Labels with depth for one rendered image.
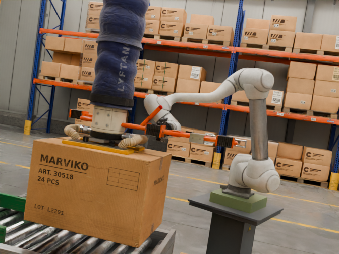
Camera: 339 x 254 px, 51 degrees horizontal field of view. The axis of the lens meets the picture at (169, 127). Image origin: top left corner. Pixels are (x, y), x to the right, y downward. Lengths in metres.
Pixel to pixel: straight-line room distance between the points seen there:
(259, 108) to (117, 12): 0.97
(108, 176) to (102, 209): 0.16
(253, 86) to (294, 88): 6.82
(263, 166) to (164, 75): 7.16
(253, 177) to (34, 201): 1.25
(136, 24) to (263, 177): 1.14
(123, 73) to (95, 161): 0.44
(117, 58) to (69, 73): 8.51
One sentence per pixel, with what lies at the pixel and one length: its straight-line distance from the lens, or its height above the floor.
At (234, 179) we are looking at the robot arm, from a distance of 2.41.
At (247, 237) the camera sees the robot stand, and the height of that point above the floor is 0.55.
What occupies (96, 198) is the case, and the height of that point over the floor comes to 0.86.
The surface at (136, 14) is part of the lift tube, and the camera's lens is 1.82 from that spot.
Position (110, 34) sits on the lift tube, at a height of 1.63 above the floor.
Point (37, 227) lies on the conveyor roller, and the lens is 2.25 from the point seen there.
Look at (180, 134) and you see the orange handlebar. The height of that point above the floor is 1.20.
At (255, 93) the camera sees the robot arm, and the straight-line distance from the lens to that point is 2.13.
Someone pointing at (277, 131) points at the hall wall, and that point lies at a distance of 10.16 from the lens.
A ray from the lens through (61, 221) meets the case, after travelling 1.82.
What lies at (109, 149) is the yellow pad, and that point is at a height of 1.09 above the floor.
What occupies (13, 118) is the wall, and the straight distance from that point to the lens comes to 12.68.
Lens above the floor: 1.33
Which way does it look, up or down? 3 degrees down
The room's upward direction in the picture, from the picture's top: 8 degrees clockwise
